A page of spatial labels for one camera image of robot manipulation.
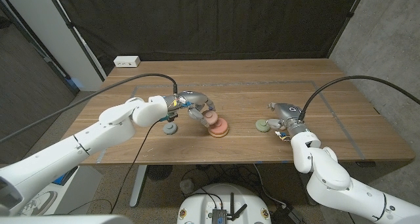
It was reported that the large orange toy disk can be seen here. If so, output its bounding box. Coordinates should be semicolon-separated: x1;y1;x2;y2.
207;130;230;139

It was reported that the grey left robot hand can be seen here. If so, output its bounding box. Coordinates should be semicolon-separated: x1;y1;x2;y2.
165;91;217;128

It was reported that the white sneaker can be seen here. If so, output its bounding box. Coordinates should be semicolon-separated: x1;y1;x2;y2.
19;190;58;216

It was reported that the green toy disk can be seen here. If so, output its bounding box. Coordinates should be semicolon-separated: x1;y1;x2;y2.
255;119;271;133

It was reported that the black radio module with antennas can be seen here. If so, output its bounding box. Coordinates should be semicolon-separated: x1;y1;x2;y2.
211;192;249;224

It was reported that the grey toy disk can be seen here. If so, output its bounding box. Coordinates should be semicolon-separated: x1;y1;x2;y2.
163;122;179;135

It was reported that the thin black left cable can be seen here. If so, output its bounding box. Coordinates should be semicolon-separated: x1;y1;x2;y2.
110;122;159;215

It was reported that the black backdrop cloth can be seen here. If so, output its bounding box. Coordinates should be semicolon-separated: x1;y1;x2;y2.
51;0;365;76

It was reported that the white power strip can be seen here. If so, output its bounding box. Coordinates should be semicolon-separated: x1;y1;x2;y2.
113;55;141;68

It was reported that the dusty pink toy disk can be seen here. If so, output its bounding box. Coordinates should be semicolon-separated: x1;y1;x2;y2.
202;110;219;125

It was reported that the black round floor fan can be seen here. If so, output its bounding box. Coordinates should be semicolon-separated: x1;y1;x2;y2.
146;164;174;181

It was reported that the coral red toy disk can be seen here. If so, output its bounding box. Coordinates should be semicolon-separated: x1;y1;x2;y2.
208;117;230;136

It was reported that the white round floor object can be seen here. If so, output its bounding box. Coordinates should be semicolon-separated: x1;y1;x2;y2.
179;179;196;195

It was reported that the white pedal platform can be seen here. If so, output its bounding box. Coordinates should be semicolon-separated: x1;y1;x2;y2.
16;166;103;217

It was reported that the black power adapter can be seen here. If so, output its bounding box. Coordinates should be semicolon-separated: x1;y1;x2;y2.
271;202;305;224

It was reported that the white table leg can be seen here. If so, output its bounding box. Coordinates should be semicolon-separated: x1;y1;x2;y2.
129;164;148;208

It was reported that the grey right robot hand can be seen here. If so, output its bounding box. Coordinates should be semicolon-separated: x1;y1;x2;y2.
266;102;309;138

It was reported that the black backdrop stand pole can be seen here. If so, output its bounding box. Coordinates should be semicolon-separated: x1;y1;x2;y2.
325;0;368;59
43;0;108;80

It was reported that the blue foot pedal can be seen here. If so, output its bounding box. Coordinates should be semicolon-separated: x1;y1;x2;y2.
51;173;68;186

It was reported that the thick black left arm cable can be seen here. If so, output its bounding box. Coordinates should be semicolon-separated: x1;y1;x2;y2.
0;73;179;145

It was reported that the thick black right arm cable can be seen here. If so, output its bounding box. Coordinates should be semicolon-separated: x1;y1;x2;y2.
297;75;420;122

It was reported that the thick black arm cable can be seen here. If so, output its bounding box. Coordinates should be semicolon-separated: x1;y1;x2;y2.
297;75;420;122
0;73;179;145

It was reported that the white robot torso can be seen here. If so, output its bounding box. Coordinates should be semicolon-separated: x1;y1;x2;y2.
177;183;272;224

